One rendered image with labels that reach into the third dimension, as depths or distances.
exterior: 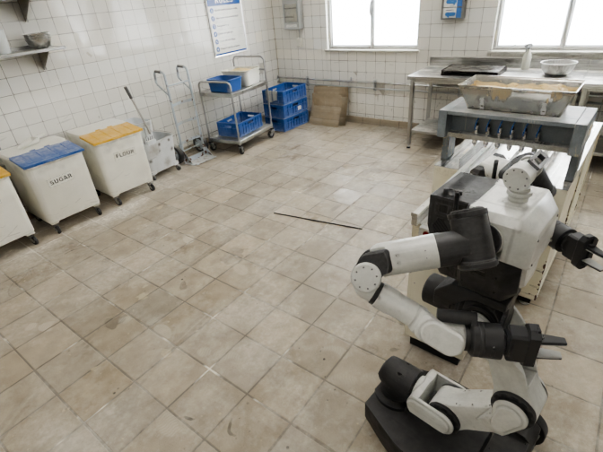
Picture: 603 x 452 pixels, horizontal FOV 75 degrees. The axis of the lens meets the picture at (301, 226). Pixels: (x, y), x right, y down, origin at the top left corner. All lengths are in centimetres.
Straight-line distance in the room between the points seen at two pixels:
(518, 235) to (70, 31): 463
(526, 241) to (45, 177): 389
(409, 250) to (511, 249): 27
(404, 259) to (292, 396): 140
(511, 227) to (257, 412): 158
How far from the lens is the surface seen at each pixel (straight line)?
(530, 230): 115
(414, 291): 218
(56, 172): 429
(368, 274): 100
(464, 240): 103
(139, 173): 469
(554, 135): 246
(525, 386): 155
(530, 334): 110
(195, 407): 234
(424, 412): 186
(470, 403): 178
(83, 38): 509
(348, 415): 219
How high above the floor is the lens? 183
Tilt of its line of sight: 31 degrees down
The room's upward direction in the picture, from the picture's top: 5 degrees counter-clockwise
